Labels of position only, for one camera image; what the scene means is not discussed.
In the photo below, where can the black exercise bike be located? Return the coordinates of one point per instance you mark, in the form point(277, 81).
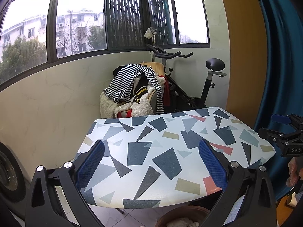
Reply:
point(208, 85)

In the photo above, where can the geometric patterned ironing board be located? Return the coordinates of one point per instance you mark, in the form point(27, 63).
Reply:
point(142, 134)

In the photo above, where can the black sweater with yellow stripes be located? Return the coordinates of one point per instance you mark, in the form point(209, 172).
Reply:
point(139, 92)

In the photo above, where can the blue curtain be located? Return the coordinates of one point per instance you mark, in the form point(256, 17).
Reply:
point(279, 52)

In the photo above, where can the tan chair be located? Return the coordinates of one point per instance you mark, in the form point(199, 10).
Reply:
point(153, 66)

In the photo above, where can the cream fleece blanket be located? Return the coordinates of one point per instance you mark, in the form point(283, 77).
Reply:
point(144, 106)

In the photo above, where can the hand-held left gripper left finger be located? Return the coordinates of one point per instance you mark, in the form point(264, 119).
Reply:
point(91, 160)

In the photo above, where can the red patterned cloth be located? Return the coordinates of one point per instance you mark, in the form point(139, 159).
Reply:
point(124, 114)

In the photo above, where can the black white striped shirt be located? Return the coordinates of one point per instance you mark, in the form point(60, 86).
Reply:
point(123, 82)

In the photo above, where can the white apartment building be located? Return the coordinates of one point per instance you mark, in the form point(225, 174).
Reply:
point(78, 28)

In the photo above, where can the red garment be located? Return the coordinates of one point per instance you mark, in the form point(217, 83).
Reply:
point(167, 92)

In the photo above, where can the green tree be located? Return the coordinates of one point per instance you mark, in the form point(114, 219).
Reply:
point(21, 56)

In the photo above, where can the brown round bin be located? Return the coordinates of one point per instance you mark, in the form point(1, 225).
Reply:
point(187, 211)

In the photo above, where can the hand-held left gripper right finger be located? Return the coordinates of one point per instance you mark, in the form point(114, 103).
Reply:
point(213, 163)

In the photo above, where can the beige plastic bag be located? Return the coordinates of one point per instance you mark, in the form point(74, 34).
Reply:
point(149, 32)

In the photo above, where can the black garment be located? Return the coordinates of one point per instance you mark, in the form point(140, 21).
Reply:
point(117, 71)

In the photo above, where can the wooden panel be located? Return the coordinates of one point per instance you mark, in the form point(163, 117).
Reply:
point(241, 52)

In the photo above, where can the dark lattice window screen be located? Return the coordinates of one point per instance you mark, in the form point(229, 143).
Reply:
point(123, 16)

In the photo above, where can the person's right hand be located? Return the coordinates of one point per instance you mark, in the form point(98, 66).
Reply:
point(294, 172)

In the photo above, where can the person's right leg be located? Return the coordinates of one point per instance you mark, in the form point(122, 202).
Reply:
point(236, 210)

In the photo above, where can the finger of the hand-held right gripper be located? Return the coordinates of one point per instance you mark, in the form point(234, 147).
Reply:
point(280, 119)
point(272, 133)

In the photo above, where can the dark-framed window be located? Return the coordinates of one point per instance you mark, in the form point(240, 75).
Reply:
point(80, 16)

